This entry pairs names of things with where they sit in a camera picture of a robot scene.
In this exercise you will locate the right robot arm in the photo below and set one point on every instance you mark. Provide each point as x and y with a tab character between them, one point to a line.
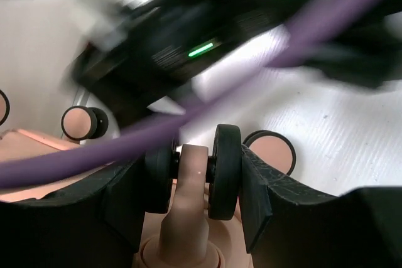
198	52

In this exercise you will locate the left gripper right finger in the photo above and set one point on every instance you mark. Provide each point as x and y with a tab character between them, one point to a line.
289	224

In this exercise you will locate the pink hardshell suitcase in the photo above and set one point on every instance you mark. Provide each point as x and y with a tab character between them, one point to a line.
191	214

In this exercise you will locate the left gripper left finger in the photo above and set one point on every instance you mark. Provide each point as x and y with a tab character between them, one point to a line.
95	222

